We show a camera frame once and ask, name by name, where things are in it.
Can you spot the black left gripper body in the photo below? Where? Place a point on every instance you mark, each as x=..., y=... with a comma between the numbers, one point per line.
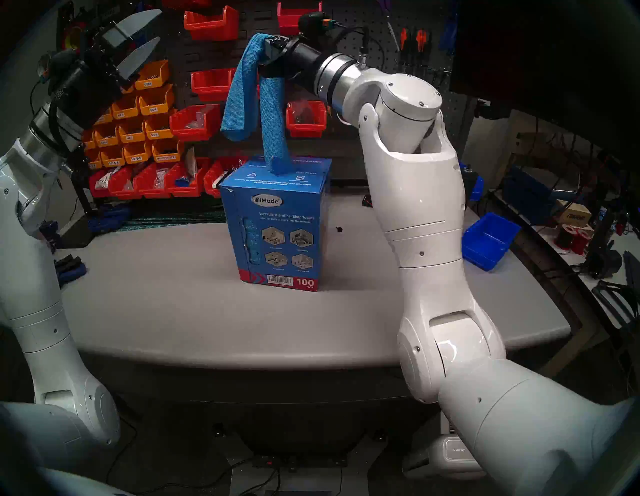
x=92, y=90

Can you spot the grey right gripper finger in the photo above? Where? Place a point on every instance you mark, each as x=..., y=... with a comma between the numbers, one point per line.
x=276, y=46
x=272, y=71

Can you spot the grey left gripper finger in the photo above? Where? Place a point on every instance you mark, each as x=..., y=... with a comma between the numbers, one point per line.
x=140, y=57
x=132, y=26

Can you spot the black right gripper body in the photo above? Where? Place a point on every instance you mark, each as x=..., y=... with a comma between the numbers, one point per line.
x=300, y=62

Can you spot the blue microfiber shop towel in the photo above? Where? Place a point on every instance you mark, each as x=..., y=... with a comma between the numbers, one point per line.
x=240, y=100

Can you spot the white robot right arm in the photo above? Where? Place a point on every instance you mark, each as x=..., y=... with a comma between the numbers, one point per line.
x=425, y=225

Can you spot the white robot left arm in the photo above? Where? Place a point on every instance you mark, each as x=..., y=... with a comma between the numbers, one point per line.
x=30, y=280

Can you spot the blue shop towel box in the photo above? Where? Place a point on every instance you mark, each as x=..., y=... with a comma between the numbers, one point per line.
x=280, y=235

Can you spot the orange bin labelled M3X6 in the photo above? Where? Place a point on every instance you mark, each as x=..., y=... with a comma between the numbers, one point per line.
x=155, y=77

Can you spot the orange bin labelled M4X4X6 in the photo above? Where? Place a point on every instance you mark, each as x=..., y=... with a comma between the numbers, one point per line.
x=102, y=116

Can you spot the dark red storage bin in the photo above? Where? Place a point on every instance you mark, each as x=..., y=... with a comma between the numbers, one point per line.
x=287, y=17

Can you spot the orange bin labelled M4-6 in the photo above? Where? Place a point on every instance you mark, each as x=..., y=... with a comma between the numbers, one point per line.
x=127, y=107

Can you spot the clear bag of parts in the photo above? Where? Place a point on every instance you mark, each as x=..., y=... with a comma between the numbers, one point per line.
x=302, y=110
x=101, y=180
x=160, y=177
x=122, y=175

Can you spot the orange bin labelled M3-4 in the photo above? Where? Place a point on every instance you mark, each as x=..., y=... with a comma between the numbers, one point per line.
x=156, y=102

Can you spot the orange bin labelled M3-12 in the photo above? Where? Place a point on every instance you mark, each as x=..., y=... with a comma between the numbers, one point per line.
x=107, y=136

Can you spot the orange bin labelled M3-16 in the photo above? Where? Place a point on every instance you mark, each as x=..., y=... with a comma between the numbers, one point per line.
x=89, y=141

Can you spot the red plastic storage bin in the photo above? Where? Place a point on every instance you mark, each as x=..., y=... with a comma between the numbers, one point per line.
x=185, y=3
x=187, y=192
x=100, y=191
x=207, y=85
x=210, y=190
x=305, y=127
x=150, y=192
x=210, y=27
x=122, y=192
x=192, y=129

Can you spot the red yellow tape roll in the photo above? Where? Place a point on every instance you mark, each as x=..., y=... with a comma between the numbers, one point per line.
x=74, y=35

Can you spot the orange bin labelled M3-8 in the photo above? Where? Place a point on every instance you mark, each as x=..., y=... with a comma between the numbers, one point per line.
x=132, y=132

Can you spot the orange bin labelled M2.5-6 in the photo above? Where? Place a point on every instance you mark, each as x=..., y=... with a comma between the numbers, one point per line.
x=112, y=157

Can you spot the orange bin labelled M2.5-8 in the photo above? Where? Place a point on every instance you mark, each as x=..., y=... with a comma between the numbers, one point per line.
x=95, y=161

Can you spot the orange bin labelled M3-6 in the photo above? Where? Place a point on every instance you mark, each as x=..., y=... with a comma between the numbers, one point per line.
x=160, y=127

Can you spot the orange bin labelled M2.5-5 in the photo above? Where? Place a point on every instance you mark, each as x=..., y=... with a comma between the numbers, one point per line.
x=137, y=152

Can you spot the clear plastic case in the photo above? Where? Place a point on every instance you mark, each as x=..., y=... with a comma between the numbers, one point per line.
x=201, y=118

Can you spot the black metal stand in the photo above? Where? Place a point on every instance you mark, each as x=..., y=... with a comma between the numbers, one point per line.
x=80, y=180

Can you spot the orange bin labelled M4-0.7 HEX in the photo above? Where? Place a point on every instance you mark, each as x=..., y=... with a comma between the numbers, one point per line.
x=167, y=150

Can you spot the white marker pen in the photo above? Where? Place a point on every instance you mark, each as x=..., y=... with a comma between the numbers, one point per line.
x=223, y=179

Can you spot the blue plastic part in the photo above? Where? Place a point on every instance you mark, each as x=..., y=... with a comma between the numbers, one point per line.
x=182, y=181

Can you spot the blue bar clamp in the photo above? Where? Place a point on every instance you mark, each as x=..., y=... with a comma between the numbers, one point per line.
x=110, y=217

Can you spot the green cutting mat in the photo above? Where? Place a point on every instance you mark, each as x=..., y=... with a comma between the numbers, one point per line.
x=165, y=220

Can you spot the blue black clamp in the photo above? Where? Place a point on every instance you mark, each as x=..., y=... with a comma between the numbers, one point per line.
x=70, y=270

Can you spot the bright blue plastic bin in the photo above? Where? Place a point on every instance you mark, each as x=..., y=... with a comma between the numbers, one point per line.
x=487, y=240
x=475, y=187

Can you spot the black monitor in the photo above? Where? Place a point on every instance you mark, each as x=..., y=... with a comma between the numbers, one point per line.
x=550, y=65

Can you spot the large dark blue bin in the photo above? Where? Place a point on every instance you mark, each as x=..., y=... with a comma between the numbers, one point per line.
x=535, y=195

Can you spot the small cardboard box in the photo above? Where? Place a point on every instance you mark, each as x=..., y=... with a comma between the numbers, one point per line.
x=572, y=215

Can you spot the black power adapter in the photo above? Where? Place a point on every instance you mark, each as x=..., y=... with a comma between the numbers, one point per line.
x=602, y=260

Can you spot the black power strip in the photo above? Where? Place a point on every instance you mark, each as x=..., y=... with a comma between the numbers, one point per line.
x=300, y=461

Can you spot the black folded stand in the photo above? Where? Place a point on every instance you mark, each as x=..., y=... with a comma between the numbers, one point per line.
x=617, y=305

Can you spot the white air purifier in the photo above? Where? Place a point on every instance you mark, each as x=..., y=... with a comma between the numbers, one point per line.
x=440, y=457

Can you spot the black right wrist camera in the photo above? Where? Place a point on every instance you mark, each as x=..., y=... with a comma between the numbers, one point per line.
x=312, y=22

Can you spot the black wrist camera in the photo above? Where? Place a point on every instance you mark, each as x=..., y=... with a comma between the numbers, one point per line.
x=57, y=62
x=312, y=22

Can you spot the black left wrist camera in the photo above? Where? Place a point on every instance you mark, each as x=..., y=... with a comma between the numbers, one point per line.
x=57, y=62

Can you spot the dark pegboard wall panel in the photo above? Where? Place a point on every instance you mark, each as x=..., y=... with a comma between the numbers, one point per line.
x=360, y=10

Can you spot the metal hook rail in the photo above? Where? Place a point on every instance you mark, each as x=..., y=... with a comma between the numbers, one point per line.
x=445, y=67

